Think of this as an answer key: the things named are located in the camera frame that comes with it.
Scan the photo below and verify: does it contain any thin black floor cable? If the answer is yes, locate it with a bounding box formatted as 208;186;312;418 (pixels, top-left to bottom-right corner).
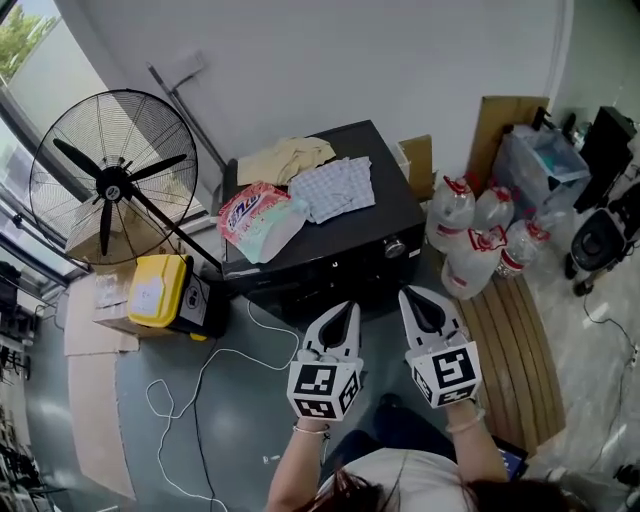
582;292;640;366

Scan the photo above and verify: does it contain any beige cloth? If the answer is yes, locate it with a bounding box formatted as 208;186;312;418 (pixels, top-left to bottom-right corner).
236;136;337;186

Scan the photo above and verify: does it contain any large beige box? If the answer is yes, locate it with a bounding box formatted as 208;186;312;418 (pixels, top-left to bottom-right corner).
64;199;176;271

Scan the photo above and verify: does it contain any black cabinet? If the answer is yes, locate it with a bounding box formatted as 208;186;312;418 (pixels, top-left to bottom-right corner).
573;105;639;214

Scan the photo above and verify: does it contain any black washing machine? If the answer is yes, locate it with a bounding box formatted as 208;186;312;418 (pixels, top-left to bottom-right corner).
219;119;427;326

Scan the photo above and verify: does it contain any wooden slatted board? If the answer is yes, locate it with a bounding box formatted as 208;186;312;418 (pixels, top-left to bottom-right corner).
452;273;566;454

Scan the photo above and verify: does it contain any black pedestal fan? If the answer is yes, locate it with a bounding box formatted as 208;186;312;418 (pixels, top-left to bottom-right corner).
28;88;224;274

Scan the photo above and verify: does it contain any black bin with yellow lid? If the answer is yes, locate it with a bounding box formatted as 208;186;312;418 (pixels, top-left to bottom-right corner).
126;253;226;342

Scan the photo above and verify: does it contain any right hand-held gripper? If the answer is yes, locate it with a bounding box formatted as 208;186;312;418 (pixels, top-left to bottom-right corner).
398;285;482;409

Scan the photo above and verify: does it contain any small leaning cardboard piece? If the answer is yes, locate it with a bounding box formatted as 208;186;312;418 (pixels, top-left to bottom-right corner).
397;133;435;201

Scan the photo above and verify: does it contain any checked cloth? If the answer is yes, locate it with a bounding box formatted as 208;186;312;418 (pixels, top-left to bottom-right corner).
288;155;376;225

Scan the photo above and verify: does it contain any person's white shirt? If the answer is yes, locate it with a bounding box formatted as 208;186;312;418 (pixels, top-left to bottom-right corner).
319;447;471;512

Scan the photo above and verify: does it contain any grey wall pipe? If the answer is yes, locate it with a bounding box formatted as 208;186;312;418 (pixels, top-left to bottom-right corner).
146;62;226;171

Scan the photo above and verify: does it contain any brown cardboard box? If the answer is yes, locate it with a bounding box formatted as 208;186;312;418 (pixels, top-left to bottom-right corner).
92;272;151;339

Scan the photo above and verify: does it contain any person's right forearm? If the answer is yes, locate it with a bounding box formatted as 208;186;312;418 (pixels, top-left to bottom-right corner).
443;399;511;484

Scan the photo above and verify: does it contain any person's left forearm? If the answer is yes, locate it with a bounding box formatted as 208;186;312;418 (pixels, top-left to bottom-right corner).
264;418;332;512

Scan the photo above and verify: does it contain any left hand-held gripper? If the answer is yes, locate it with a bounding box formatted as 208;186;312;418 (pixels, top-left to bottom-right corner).
286;300;365;422

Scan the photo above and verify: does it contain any flat cardboard floor sheet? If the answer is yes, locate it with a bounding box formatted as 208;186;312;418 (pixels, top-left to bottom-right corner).
67;352;137;501
63;279;141;357

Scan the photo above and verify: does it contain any clear water bottle red cap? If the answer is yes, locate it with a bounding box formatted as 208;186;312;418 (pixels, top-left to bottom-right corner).
472;184;516;232
425;174;476;254
494;217;551;279
440;225;507;301

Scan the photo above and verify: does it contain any white cable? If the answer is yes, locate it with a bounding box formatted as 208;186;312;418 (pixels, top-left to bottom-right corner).
145;299;301;512

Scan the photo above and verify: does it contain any large leaning cardboard sheet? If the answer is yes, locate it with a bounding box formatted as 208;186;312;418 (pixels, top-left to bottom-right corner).
464;95;550;194

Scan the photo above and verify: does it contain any black-framed window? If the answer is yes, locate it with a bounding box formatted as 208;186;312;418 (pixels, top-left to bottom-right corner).
0;0;101;291

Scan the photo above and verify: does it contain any pink detergent bag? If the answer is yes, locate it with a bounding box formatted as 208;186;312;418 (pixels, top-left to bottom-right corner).
217;181;311;265

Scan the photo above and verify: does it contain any blue and black box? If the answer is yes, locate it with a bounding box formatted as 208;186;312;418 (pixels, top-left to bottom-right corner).
492;434;529;481

